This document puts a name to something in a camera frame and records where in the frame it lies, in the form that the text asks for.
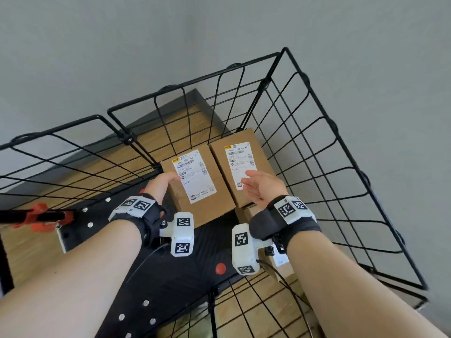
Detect person's right hand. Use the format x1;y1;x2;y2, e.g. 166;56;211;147
241;169;289;211

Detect person's left hand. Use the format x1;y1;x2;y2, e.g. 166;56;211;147
144;171;184;207

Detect black wire cart basket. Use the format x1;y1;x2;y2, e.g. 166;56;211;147
0;47;429;338

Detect person's left forearm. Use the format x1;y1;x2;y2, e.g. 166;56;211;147
0;218;143;338

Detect person's right forearm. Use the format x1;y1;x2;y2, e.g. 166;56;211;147
287;230;448;338

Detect person's pale green garment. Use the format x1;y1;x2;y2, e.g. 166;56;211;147
172;304;212;338

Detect black wrist strap white markers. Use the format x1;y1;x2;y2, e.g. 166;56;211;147
249;195;322;256
108;193;168;249

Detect white wrist camera with markers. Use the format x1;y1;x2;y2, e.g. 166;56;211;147
231;223;275;276
159;212;195;257

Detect thin black camera cable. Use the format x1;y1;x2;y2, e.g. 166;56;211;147
257;258;312;338
123;242;171;285

